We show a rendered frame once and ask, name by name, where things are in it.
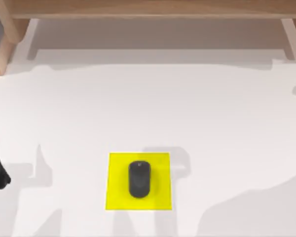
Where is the black computer mouse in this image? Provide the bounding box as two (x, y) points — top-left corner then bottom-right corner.
(128, 160), (151, 198)

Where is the flat yellow square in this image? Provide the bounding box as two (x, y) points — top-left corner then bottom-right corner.
(105, 152), (173, 211)

